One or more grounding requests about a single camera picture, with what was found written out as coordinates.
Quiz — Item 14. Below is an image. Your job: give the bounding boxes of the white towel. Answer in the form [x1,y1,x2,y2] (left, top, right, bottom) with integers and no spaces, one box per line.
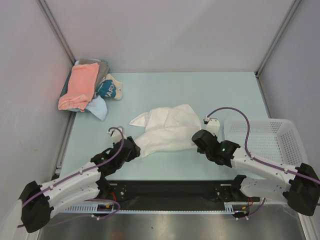
[129,104,202,158]

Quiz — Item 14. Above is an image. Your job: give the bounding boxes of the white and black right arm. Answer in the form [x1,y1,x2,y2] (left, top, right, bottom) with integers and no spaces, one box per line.
[191,129,320,216]

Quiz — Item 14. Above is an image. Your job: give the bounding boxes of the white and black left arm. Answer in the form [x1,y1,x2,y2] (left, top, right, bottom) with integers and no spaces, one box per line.
[19,136,141,233]

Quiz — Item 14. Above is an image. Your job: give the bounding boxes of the light blue towel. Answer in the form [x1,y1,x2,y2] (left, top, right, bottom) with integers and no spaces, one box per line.
[67,96,108,121]

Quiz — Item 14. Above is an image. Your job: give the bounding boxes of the teal and beige towel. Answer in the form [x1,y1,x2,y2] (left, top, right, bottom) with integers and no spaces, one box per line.
[95,73,123,101]

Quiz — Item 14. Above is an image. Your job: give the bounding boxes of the white perforated plastic basket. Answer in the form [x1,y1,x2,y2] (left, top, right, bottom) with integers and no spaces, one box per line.
[223,118,310,171]

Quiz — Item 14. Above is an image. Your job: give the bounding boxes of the pink towel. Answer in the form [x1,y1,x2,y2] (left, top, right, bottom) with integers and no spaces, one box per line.
[58,62,100,110]

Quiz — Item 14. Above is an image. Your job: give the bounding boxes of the grey towel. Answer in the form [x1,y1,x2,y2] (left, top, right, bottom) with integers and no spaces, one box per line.
[78,59,110,91]

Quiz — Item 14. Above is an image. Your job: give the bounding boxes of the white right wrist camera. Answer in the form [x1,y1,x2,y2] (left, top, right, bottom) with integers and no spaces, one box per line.
[203,116,220,137]

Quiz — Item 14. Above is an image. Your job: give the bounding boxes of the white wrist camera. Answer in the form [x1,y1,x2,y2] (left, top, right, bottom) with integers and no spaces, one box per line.
[203,116,220,137]
[108,126,126,143]

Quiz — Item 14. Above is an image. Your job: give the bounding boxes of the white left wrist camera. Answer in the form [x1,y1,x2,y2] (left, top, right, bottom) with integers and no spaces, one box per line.
[108,126,126,143]

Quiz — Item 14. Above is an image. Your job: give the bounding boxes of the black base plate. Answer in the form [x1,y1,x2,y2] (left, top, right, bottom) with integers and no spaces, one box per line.
[98,180,261,204]

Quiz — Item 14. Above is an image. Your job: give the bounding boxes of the white slotted cable duct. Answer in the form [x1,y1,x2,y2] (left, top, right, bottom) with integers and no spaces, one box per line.
[62,200,247,214]

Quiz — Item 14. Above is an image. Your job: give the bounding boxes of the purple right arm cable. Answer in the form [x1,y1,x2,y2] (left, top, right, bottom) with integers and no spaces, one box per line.
[207,106,320,221]

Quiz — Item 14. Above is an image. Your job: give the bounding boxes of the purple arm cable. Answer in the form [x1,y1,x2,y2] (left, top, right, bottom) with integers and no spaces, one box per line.
[16,126,126,230]
[207,106,320,221]

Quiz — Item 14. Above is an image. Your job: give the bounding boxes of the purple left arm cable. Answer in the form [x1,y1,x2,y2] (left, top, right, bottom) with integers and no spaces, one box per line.
[16,126,126,230]

